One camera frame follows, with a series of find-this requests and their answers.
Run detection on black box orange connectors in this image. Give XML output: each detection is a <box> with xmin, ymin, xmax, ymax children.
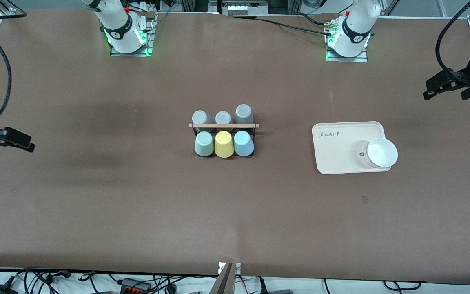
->
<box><xmin>120</xmin><ymin>278</ymin><xmax>153</xmax><ymax>294</ymax></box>

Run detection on light blue cup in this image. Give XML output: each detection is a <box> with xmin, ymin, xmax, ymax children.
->
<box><xmin>234</xmin><ymin>130</ymin><xmax>255</xmax><ymax>157</ymax></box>

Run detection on yellow cup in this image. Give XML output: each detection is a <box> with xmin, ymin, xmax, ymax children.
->
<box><xmin>214</xmin><ymin>131</ymin><xmax>235</xmax><ymax>158</ymax></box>

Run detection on pale green cup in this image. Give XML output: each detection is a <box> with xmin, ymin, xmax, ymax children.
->
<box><xmin>195</xmin><ymin>131</ymin><xmax>215</xmax><ymax>157</ymax></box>

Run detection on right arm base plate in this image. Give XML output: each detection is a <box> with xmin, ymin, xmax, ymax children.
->
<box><xmin>110</xmin><ymin>11</ymin><xmax>156</xmax><ymax>57</ymax></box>

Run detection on black wire cup rack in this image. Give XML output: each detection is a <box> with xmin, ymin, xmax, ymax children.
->
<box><xmin>189</xmin><ymin>122</ymin><xmax>260</xmax><ymax>158</ymax></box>

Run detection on black table cable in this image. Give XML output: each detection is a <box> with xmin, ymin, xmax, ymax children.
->
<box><xmin>255</xmin><ymin>16</ymin><xmax>331</xmax><ymax>35</ymax></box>
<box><xmin>295</xmin><ymin>13</ymin><xmax>329</xmax><ymax>26</ymax></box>

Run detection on white power strip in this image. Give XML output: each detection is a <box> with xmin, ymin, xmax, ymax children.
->
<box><xmin>226</xmin><ymin>2</ymin><xmax>261</xmax><ymax>16</ymax></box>

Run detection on cream plastic tray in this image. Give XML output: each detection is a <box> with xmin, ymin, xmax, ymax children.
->
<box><xmin>312</xmin><ymin>121</ymin><xmax>386</xmax><ymax>175</ymax></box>

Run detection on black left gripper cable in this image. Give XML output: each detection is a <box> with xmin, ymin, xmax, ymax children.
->
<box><xmin>435</xmin><ymin>0</ymin><xmax>470</xmax><ymax>84</ymax></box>

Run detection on white bowl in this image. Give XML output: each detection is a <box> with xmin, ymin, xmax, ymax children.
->
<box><xmin>364</xmin><ymin>138</ymin><xmax>399</xmax><ymax>169</ymax></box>

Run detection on grey metal strut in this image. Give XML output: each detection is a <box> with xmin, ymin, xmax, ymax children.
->
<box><xmin>208</xmin><ymin>262</ymin><xmax>242</xmax><ymax>294</ymax></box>

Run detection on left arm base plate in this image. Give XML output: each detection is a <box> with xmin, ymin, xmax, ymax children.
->
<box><xmin>326</xmin><ymin>47</ymin><xmax>369</xmax><ymax>63</ymax></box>

